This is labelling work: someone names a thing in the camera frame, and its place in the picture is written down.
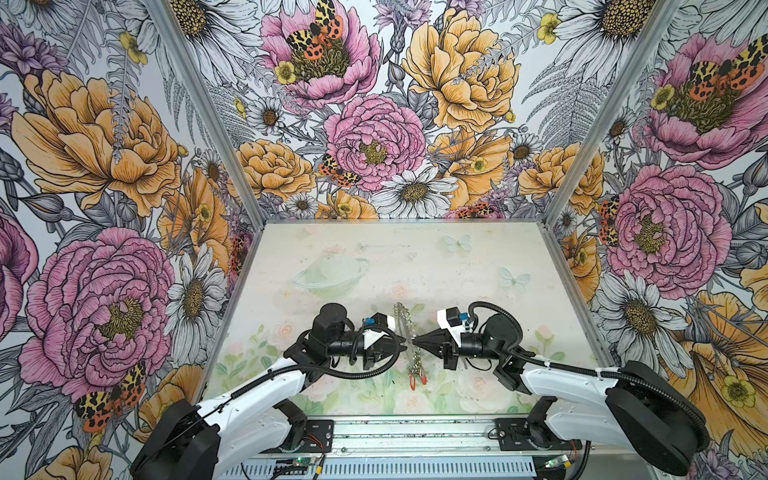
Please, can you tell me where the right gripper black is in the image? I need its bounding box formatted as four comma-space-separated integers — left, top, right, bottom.
412, 326, 504, 371

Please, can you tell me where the white vented cable duct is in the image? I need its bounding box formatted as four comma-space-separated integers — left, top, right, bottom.
221, 454, 537, 479

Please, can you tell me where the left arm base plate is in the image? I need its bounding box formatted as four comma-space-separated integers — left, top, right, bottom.
264, 419, 335, 454

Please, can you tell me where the red key tag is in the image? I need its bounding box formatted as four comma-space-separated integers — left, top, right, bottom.
409, 373, 428, 391

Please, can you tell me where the metal key organizer plate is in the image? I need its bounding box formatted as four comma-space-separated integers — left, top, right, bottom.
394, 302, 427, 391

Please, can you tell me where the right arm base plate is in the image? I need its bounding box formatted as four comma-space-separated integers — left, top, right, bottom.
489, 417, 582, 451

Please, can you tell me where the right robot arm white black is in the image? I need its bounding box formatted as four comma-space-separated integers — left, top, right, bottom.
413, 308, 710, 476

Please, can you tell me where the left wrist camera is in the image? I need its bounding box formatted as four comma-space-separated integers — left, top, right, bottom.
363, 312, 395, 340

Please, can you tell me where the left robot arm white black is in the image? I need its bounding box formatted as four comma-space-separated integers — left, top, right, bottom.
129, 303, 407, 479

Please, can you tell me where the aluminium front rail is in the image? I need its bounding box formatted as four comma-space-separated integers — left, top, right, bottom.
307, 414, 583, 459

